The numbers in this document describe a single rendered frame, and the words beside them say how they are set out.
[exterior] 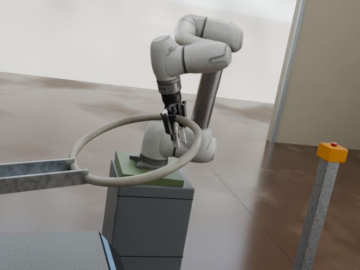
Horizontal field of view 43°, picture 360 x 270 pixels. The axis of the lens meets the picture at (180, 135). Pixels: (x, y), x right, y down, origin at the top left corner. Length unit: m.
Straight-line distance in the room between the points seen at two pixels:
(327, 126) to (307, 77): 0.90
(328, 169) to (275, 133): 4.46
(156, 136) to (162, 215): 0.41
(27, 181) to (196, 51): 0.71
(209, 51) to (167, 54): 0.15
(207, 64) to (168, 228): 1.10
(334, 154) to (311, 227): 0.46
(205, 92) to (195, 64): 0.64
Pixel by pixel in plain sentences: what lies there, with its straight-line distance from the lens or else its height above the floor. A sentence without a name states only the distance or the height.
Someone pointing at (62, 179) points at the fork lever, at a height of 1.10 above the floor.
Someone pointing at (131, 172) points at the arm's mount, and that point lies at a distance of 2.32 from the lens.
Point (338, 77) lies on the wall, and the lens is 7.52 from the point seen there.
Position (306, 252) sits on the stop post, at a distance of 2.90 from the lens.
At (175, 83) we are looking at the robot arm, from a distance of 1.68.
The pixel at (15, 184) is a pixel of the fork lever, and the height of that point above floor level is 1.10.
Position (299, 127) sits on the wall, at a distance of 7.37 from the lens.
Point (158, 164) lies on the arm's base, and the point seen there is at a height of 0.88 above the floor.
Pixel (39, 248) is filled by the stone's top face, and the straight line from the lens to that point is 1.65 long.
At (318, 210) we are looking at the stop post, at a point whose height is 0.69.
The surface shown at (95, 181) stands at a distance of 1.47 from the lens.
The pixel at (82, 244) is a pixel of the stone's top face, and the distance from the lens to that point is 1.68.
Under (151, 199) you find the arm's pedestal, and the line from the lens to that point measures 2.34.
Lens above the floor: 1.65
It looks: 14 degrees down
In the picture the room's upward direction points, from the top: 9 degrees clockwise
